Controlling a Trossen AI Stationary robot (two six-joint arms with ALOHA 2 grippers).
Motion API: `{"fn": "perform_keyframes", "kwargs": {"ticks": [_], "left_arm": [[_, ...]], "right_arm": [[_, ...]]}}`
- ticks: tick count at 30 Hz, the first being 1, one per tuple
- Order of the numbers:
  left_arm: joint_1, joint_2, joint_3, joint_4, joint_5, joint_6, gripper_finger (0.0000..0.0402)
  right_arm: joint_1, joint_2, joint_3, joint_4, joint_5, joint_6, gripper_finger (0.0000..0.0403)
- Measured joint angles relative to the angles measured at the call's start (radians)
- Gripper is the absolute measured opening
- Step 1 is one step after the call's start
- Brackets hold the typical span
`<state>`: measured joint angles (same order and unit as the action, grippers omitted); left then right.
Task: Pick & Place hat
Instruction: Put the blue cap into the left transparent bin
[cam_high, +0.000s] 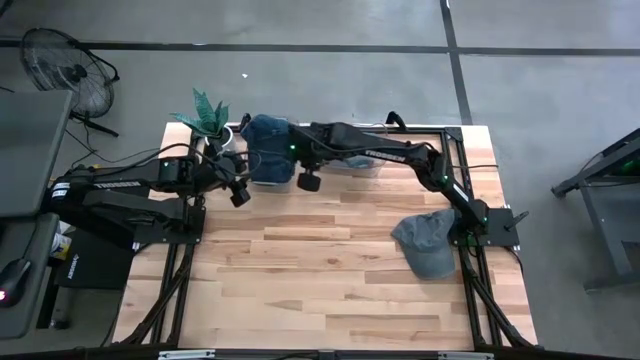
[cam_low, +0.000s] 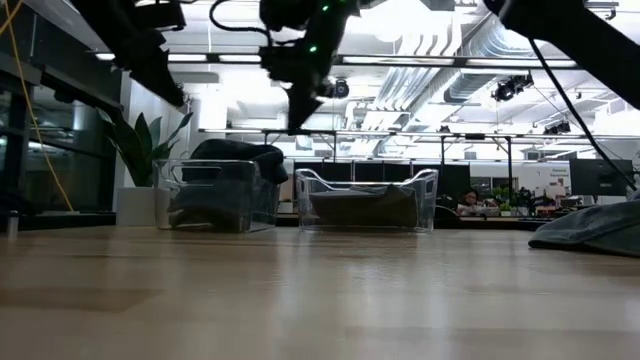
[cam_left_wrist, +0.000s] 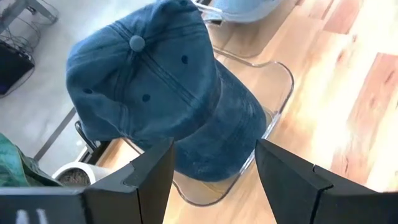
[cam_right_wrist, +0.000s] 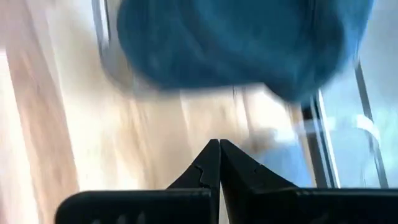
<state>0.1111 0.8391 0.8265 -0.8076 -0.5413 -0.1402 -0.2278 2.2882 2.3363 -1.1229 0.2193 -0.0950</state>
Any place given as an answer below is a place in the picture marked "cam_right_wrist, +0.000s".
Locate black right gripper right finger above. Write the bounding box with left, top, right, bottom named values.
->
left=220, top=139, right=299, bottom=224

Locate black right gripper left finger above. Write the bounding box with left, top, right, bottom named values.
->
left=155, top=139, right=221, bottom=224

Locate blue denim cap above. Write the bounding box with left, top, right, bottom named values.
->
left=116, top=0, right=376, bottom=103

